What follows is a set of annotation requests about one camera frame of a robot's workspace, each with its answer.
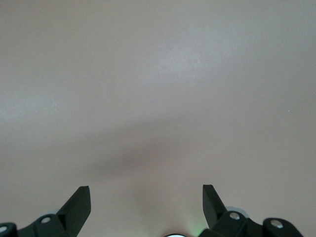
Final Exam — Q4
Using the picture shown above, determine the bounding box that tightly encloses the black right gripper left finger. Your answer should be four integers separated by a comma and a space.
0, 186, 92, 237

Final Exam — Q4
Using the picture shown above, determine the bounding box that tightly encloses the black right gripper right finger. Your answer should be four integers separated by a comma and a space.
198, 184, 303, 237

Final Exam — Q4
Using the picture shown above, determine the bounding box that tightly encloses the brown table cover sheet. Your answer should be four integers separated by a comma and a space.
0, 0, 316, 237

